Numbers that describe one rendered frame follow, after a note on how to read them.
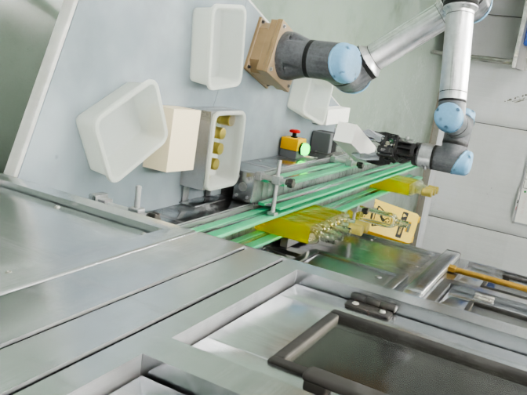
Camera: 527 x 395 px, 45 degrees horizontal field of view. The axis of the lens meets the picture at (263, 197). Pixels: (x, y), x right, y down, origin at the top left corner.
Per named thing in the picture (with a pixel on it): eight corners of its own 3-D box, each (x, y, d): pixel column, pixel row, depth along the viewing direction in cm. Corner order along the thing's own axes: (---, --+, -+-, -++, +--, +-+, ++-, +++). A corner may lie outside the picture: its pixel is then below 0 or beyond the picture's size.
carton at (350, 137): (338, 121, 193) (357, 125, 190) (359, 143, 214) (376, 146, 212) (332, 139, 192) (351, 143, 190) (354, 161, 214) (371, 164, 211)
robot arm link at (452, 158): (476, 150, 187) (469, 179, 188) (439, 144, 192) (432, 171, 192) (472, 146, 180) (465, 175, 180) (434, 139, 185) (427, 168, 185)
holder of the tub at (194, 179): (177, 203, 180) (200, 209, 176) (187, 106, 174) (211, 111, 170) (210, 195, 195) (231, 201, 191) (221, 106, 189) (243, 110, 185)
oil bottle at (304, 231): (253, 229, 197) (316, 247, 187) (256, 211, 196) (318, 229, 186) (262, 226, 202) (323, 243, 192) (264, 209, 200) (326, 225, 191)
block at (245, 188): (230, 199, 193) (250, 204, 190) (234, 169, 191) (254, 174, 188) (236, 197, 196) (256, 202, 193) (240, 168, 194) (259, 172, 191)
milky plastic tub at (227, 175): (180, 185, 178) (205, 192, 174) (188, 106, 173) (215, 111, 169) (213, 179, 193) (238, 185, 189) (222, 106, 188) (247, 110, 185)
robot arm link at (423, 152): (437, 148, 192) (430, 174, 192) (423, 146, 194) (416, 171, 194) (434, 141, 186) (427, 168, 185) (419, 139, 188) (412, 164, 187)
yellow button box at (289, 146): (278, 154, 229) (296, 158, 226) (280, 134, 228) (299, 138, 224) (285, 153, 235) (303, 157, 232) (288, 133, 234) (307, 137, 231)
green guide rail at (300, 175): (260, 181, 192) (283, 186, 189) (260, 178, 192) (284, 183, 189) (413, 145, 344) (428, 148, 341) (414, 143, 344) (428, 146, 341)
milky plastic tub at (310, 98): (292, 62, 226) (314, 65, 222) (314, 80, 246) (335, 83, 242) (280, 109, 226) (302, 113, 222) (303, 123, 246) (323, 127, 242)
